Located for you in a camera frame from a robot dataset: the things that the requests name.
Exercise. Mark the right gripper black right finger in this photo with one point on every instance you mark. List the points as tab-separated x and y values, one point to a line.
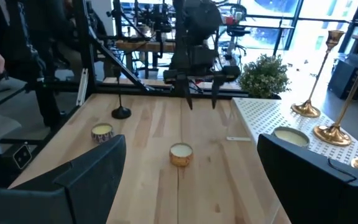
315	193

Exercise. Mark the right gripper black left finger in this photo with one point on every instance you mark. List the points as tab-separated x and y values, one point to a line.
57	202

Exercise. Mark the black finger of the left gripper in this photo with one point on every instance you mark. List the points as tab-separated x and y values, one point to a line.
184	87
217	85

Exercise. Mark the blue white patterned candle tin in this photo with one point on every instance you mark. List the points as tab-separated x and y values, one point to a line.
291	137

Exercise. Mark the orange patterned candle tin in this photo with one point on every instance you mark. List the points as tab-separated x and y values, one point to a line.
181	158

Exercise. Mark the dark red floral candle tin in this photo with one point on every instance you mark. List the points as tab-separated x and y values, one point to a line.
102	130

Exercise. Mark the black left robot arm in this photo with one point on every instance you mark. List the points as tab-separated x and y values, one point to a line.
202	21

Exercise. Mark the black office chair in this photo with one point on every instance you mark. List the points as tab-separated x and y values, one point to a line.
238	31

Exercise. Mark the green plant in black pot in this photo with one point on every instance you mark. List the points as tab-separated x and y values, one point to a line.
264	76

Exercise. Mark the wooden workbench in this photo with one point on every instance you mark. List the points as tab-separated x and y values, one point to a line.
145	46

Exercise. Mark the black box with white square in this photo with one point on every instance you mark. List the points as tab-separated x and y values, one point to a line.
22	157

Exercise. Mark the white perforated riser shelf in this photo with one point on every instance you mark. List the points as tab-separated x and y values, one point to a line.
266	118

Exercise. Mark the black round-base stand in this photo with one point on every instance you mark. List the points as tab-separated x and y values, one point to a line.
121	112

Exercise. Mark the black floor cabinet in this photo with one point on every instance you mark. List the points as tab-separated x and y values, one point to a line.
342	77

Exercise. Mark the person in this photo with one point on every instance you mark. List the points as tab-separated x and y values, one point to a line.
26	46

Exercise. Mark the black table end rail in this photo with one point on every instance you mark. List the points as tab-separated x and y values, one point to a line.
163	92

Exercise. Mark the black diagonal frame brace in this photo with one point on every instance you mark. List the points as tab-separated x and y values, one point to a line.
120	63

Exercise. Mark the silver aluminium bracket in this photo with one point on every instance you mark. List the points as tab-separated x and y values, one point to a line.
82	88

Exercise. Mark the black frame post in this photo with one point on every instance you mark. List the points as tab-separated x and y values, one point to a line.
84	46

